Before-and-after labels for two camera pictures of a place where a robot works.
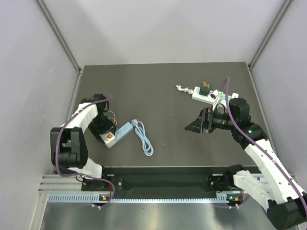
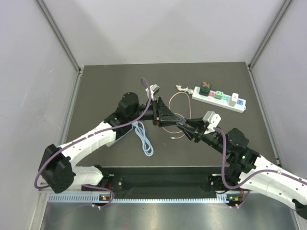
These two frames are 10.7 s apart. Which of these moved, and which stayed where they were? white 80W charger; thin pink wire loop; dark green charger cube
Moved: thin pink wire loop
Stayed: white 80W charger; dark green charger cube
